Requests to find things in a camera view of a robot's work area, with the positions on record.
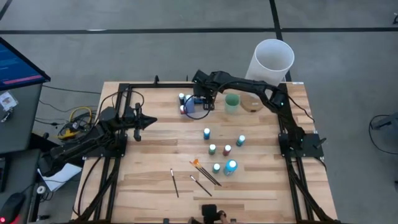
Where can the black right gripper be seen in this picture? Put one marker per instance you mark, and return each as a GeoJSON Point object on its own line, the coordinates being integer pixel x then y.
{"type": "Point", "coordinates": [206, 94]}

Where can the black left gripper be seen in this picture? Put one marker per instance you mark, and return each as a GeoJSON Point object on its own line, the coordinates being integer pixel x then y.
{"type": "Point", "coordinates": [129, 118]}

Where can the blue paint bottle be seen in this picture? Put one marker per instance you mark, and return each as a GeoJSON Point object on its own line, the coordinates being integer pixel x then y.
{"type": "Point", "coordinates": [199, 100]}

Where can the clear plastic bin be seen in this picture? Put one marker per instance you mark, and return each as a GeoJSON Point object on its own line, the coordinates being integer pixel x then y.
{"type": "Point", "coordinates": [199, 109]}

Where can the large lavender paint bottle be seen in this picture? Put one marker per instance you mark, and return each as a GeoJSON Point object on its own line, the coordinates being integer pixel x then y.
{"type": "Point", "coordinates": [189, 107]}

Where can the red paint bottle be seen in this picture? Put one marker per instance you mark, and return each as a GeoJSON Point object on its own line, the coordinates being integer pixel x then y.
{"type": "Point", "coordinates": [182, 109]}

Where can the black paint bottle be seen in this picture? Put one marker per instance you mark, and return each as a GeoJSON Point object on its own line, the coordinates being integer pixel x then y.
{"type": "Point", "coordinates": [182, 98]}

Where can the pale green cup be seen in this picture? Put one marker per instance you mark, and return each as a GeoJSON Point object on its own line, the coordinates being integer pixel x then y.
{"type": "Point", "coordinates": [232, 104]}

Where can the cyan paint bottle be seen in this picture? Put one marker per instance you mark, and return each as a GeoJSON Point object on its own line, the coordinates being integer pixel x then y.
{"type": "Point", "coordinates": [206, 134]}

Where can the teal paint bottle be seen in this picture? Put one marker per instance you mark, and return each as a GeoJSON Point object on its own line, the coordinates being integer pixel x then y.
{"type": "Point", "coordinates": [240, 141]}

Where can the maroon paint bottle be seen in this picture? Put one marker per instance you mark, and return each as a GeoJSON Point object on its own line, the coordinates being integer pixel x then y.
{"type": "Point", "coordinates": [226, 151]}

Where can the orange fan paintbrush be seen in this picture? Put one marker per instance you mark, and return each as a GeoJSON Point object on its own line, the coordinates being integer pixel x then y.
{"type": "Point", "coordinates": [196, 162]}

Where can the aqua green paint bottle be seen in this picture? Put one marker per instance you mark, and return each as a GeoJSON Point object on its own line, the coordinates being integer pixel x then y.
{"type": "Point", "coordinates": [216, 169]}

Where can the large turquoise paint bottle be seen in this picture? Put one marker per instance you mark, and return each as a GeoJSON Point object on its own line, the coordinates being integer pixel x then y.
{"type": "Point", "coordinates": [230, 168]}

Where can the gold ferrule paintbrush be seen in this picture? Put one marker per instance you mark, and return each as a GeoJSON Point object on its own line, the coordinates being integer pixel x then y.
{"type": "Point", "coordinates": [201, 175]}

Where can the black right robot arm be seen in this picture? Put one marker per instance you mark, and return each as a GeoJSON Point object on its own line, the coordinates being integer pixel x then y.
{"type": "Point", "coordinates": [248, 84]}

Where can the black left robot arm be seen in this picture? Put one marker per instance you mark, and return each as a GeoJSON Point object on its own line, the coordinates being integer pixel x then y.
{"type": "Point", "coordinates": [107, 116]}

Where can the tall white cylinder container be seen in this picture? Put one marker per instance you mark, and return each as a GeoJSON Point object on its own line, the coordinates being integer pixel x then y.
{"type": "Point", "coordinates": [273, 59]}

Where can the white printed paper sheet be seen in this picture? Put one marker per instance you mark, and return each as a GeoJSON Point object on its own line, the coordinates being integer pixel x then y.
{"type": "Point", "coordinates": [59, 179]}

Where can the white tape roll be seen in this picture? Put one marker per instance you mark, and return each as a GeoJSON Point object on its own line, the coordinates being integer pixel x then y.
{"type": "Point", "coordinates": [41, 189]}

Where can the white card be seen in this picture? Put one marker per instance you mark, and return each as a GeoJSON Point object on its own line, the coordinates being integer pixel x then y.
{"type": "Point", "coordinates": [7, 101]}

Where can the large computer monitor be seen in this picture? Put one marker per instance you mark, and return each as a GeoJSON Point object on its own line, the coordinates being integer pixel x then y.
{"type": "Point", "coordinates": [15, 67]}

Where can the black computer mouse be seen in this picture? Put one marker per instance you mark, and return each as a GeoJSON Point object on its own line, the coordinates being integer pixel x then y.
{"type": "Point", "coordinates": [12, 207]}

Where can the grey chair base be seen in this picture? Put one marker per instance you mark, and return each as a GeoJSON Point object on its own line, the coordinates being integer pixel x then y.
{"type": "Point", "coordinates": [388, 122]}

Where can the black aluminium frame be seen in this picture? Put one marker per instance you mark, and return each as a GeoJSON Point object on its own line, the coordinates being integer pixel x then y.
{"type": "Point", "coordinates": [174, 85]}

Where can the black handheld camera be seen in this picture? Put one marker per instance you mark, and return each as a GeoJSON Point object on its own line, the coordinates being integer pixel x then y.
{"type": "Point", "coordinates": [209, 211]}

